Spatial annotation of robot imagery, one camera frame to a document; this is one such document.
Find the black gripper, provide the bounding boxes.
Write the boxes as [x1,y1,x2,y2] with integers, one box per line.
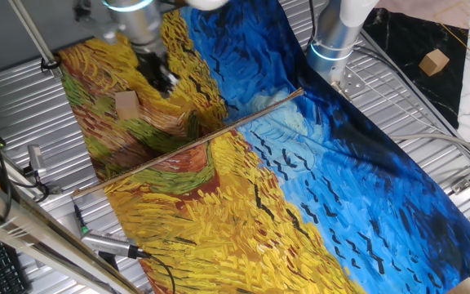
[135,51,179,99]

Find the light wooden cube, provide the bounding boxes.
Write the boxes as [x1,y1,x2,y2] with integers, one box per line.
[114,90,142,121]

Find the brown cardboard board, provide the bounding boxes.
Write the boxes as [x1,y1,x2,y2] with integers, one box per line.
[71,87,305,200]

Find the thin aluminium pole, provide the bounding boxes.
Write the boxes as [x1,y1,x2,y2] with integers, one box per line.
[7,0,64,79]

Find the metal clamp tool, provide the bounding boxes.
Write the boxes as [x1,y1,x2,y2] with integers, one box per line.
[26,144,47,177]

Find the thin dark pen-like tool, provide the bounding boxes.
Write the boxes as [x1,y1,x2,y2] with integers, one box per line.
[73,203,91,237]

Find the Van Gogh painting print cloth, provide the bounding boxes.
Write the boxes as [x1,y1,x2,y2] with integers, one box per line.
[57,0,470,294]

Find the marble pattern mat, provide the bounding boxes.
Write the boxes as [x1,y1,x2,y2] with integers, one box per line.
[361,0,470,142]

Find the tan wooden cube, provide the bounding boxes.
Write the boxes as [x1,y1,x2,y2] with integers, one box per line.
[418,48,451,78]

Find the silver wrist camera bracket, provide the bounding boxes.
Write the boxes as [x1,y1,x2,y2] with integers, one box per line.
[73,0,120,44]

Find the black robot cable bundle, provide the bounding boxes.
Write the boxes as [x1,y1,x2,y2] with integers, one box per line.
[306,0,320,52]

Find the black small camera cable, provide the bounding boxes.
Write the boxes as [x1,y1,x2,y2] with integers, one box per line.
[9,163,53,204]

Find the black ribbed camera cable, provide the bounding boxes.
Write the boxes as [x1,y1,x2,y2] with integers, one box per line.
[136,248,177,294]

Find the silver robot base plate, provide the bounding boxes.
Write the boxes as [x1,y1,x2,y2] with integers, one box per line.
[329,67,367,102]

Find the aluminium frame beam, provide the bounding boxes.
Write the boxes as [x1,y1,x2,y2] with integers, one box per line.
[0,168,143,294]

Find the thick grey cable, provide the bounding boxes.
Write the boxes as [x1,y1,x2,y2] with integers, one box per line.
[386,132,470,165]

